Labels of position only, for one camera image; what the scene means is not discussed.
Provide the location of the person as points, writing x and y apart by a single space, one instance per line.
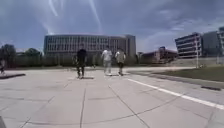
120 59
2 66
107 58
81 60

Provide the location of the large wide grey building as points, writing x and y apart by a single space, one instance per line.
93 43

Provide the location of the grey concrete slab pavement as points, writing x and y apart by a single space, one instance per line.
100 106

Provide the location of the low reddish building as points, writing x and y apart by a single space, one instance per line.
160 55

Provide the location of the white painted line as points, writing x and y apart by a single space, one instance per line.
173 93

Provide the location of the pale pole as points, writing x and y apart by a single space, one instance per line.
197 50

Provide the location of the grass patch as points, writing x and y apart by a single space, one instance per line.
200 73

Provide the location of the tall grey building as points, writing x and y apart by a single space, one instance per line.
200 43

